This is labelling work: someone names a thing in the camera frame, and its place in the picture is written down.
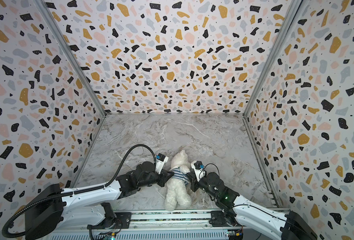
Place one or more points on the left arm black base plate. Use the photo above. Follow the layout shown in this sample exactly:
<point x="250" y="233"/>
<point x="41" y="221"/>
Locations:
<point x="120" y="220"/>

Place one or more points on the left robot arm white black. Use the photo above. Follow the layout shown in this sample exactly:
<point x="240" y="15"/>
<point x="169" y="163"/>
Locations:
<point x="90" y="206"/>

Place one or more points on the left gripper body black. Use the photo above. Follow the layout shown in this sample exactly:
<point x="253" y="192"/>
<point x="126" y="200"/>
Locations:
<point x="164" y="176"/>

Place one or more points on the white fluffy teddy bear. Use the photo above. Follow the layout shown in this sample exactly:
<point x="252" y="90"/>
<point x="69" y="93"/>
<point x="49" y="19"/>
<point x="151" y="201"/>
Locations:
<point x="176" y="190"/>

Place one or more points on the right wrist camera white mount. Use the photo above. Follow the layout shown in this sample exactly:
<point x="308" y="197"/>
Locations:
<point x="198" y="169"/>

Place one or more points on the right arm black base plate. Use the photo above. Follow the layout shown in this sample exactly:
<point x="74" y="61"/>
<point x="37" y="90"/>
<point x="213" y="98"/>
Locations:
<point x="221" y="218"/>

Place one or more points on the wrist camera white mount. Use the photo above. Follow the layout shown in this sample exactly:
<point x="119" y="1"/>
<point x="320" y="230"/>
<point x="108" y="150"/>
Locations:
<point x="161" y="160"/>
<point x="198" y="169"/>

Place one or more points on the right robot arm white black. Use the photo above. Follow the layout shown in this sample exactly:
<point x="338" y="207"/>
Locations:
<point x="238" y="210"/>

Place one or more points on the grey vented cable duct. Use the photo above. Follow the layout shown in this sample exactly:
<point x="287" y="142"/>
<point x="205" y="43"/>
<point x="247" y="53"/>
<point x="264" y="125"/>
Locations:
<point x="150" y="235"/>

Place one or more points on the blue white striped knit sweater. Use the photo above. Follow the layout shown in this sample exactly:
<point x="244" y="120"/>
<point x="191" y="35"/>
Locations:
<point x="179" y="175"/>

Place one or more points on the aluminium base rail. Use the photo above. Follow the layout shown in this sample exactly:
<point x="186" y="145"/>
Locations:
<point x="149" y="220"/>

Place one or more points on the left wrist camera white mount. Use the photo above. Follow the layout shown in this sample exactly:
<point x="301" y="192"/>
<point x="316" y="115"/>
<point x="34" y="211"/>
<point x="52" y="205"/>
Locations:
<point x="161" y="160"/>

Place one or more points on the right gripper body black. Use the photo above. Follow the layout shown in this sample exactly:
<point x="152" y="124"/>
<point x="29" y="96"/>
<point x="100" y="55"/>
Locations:
<point x="195" y="180"/>

